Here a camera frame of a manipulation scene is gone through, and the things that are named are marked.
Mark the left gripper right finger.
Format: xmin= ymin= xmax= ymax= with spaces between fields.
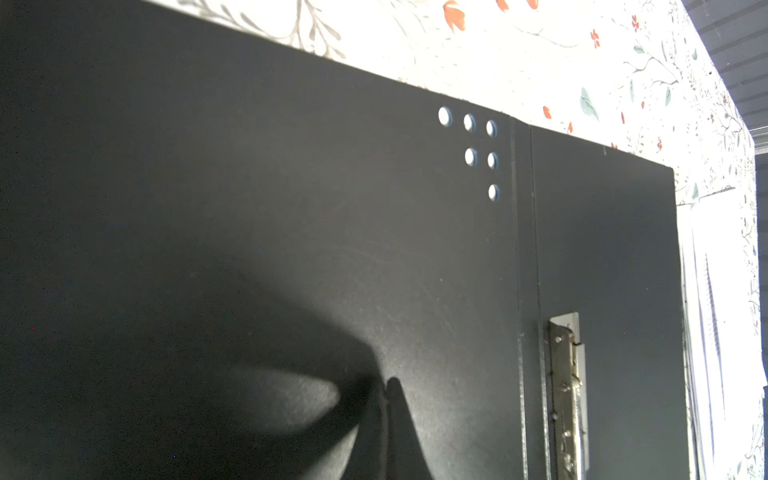
xmin=386 ymin=377 xmax=433 ymax=480

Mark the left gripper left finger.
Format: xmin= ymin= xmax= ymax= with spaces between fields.
xmin=341 ymin=383 xmax=387 ymax=480

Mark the metal folder lever clip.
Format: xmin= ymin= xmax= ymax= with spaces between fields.
xmin=548 ymin=312 xmax=589 ymax=479

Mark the blue folder black inside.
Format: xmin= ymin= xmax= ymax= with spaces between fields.
xmin=1 ymin=1 xmax=689 ymax=479

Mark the white printed paper stack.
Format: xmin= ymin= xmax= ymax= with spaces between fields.
xmin=677 ymin=188 xmax=766 ymax=479

